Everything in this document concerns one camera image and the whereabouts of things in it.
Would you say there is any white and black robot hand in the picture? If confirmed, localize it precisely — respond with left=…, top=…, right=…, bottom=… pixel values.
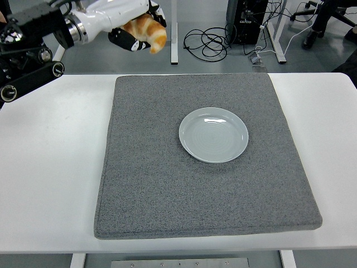
left=79, top=0, right=168, bottom=53

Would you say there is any golden croissant bread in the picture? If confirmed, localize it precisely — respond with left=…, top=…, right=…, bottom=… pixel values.
left=122, top=13, right=168, bottom=54

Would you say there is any light grey round plate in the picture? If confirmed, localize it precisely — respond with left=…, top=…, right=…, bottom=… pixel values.
left=178, top=107, right=249, bottom=164

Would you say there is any grey metal plate with screws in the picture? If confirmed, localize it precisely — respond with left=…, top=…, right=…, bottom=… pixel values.
left=110, top=257, right=250, bottom=268

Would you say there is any white desk leg with foot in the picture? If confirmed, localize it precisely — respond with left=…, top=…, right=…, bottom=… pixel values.
left=170, top=0, right=179, bottom=66
left=52, top=44, right=67, bottom=63
left=263, top=0, right=288, bottom=64

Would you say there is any person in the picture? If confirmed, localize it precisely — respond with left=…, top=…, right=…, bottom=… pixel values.
left=0, top=0, right=11, bottom=23

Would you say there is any black computer tower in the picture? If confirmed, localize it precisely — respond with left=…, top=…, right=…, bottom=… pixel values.
left=225, top=0, right=269, bottom=46

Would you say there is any grey floor socket box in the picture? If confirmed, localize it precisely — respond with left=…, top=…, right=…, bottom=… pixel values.
left=248, top=54, right=264, bottom=66

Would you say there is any grey fabric mat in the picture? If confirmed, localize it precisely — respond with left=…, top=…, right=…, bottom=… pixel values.
left=93, top=73, right=324, bottom=240

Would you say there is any person's leg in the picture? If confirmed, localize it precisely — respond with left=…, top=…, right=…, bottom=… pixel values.
left=302, top=0, right=336, bottom=50

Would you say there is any black office chair base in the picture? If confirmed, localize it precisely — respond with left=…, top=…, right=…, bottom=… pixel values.
left=290, top=0, right=357, bottom=29

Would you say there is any white table leg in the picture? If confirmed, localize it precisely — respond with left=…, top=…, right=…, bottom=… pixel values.
left=279, top=250, right=297, bottom=268
left=69, top=252, right=88, bottom=268

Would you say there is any black tangled floor cable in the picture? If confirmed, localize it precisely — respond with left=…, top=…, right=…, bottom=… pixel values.
left=183, top=26, right=233, bottom=61

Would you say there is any white cable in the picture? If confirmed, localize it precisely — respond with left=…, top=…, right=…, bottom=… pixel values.
left=255, top=0, right=326, bottom=56

